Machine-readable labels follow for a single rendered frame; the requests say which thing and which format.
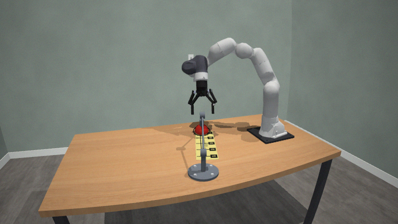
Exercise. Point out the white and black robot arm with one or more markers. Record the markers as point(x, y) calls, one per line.
point(197, 68)

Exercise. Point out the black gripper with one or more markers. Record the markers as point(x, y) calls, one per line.
point(202, 90)

